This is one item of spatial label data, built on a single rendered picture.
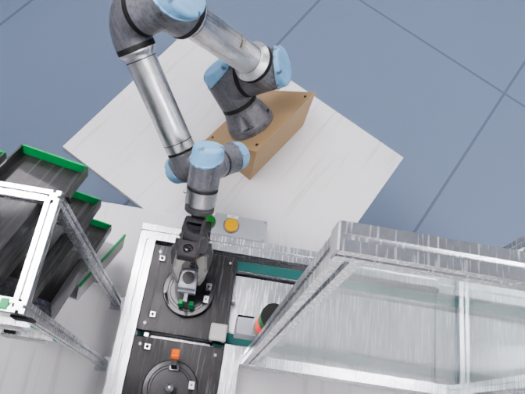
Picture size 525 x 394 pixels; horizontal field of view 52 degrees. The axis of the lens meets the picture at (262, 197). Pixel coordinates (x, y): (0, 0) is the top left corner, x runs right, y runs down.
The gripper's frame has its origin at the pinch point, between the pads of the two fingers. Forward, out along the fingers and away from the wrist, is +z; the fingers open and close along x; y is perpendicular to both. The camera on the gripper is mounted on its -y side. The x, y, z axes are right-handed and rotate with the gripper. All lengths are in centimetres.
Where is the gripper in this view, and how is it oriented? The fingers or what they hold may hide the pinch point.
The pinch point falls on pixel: (187, 281)
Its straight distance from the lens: 137.6
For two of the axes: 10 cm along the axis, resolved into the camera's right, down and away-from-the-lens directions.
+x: -9.8, -1.7, -0.6
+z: -1.8, 9.1, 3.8
